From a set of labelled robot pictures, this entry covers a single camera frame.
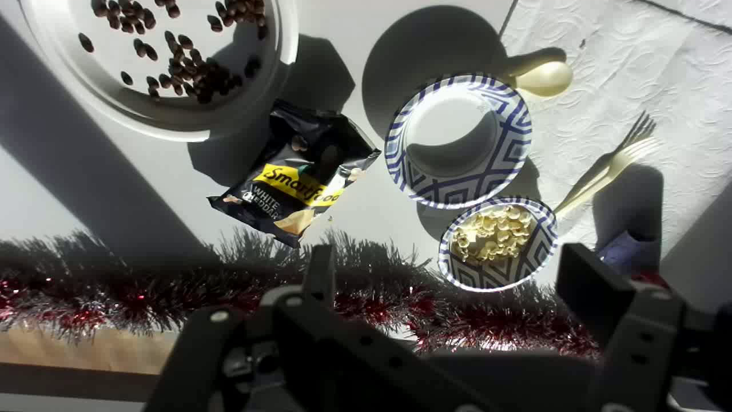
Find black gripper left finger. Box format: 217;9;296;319
145;242;339;412

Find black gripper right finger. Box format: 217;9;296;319
553;241;687;412

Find blue patterned bowl with chips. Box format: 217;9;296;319
434;195;560;295

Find yellow chip pieces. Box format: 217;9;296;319
448;207;541;265

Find white bowl of dark beans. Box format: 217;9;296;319
18;0;303;145

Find small plastic cup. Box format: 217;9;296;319
593;226;672;290

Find red silver tinsel garland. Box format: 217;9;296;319
0;226;605;362

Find cream plastic fork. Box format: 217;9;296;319
553;111;661;220

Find white paper towel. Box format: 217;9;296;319
499;0;732;259

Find cream plastic spoon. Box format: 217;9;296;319
488;58;574;99

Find dark coffee beans heap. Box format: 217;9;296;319
76;0;270;106

